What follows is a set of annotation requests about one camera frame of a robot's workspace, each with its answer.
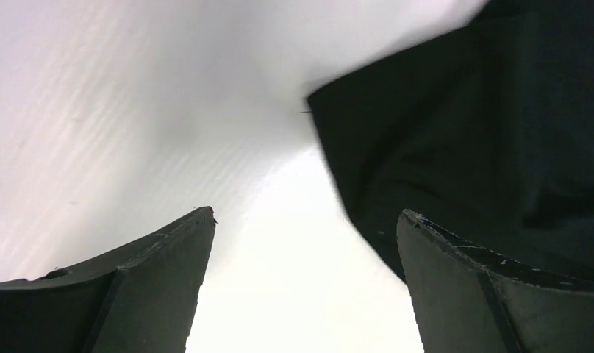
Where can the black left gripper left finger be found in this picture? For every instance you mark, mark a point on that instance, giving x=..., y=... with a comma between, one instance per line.
x=139, y=297

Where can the black t shirt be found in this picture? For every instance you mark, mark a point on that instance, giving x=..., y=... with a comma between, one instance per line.
x=487, y=130

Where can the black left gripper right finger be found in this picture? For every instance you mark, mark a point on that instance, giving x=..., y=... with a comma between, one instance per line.
x=468, y=298

